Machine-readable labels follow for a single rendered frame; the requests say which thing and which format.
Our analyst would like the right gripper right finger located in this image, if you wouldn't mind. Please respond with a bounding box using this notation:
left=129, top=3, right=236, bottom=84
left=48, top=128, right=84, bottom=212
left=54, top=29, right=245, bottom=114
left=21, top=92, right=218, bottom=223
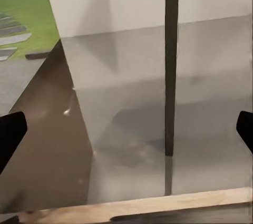
left=236, top=111, right=253, bottom=153

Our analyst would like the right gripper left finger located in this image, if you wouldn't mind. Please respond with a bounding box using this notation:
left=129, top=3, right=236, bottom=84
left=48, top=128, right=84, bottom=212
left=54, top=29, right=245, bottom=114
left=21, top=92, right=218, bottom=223
left=0, top=111, right=27, bottom=174

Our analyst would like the poster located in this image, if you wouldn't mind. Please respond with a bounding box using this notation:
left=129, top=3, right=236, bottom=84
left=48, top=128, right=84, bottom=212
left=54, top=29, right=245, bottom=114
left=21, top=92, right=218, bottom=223
left=164, top=0, right=178, bottom=156

